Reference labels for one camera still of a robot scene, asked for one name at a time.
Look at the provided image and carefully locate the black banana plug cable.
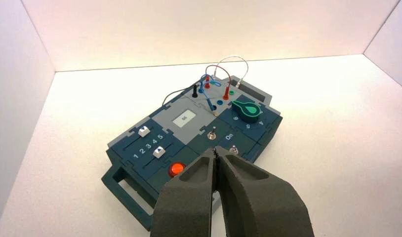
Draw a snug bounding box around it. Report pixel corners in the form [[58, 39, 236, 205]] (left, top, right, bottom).
[[162, 84, 200, 107]]

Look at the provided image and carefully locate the green rotary knob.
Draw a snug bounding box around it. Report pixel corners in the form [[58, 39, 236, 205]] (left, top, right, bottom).
[[232, 100, 263, 123]]

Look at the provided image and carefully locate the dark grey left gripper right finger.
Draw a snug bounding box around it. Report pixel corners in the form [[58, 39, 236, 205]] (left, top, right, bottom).
[[215, 146, 316, 237]]

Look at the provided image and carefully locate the blue jumper cable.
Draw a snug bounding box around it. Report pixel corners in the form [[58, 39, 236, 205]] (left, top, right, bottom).
[[198, 74, 222, 117]]

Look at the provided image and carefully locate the blue grey task board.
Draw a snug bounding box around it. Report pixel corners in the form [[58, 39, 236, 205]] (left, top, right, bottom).
[[101, 75, 283, 232]]

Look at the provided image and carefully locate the small grey display screen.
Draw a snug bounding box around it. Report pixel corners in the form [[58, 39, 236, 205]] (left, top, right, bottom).
[[172, 109, 197, 129]]

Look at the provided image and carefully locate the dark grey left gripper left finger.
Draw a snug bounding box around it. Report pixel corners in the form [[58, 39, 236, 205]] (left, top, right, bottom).
[[150, 148, 217, 237]]

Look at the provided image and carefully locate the red round push button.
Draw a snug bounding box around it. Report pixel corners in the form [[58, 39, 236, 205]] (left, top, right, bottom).
[[168, 162, 186, 179]]

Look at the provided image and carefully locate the red banana plug cable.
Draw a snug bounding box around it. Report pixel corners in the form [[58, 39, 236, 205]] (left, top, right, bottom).
[[204, 65, 232, 101]]

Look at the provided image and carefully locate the white jumper cable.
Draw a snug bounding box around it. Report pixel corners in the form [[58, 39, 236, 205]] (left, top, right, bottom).
[[216, 55, 249, 88]]

